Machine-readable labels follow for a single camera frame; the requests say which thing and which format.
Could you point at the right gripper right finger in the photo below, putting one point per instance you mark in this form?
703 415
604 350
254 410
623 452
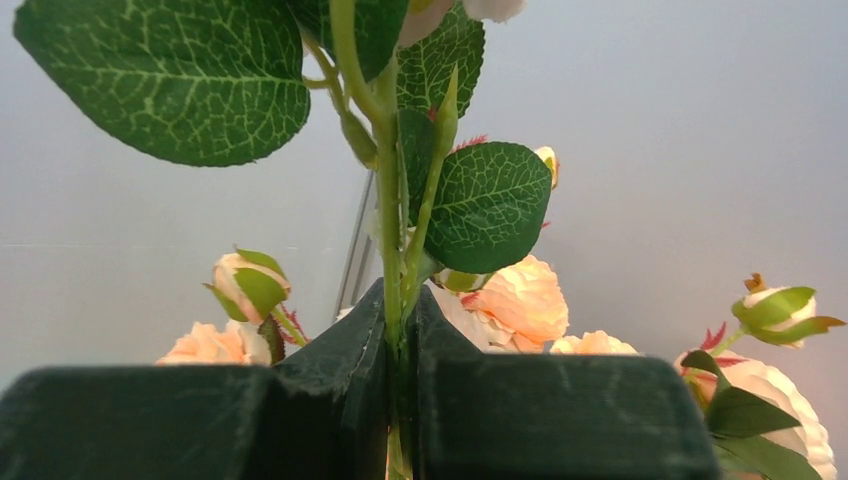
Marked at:
542 416

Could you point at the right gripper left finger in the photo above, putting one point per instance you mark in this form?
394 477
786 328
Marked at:
321 413

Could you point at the large pink rose stem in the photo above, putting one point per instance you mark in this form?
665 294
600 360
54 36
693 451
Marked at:
225 83

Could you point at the peach artificial roses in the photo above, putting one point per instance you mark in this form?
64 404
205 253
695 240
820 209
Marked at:
521 309

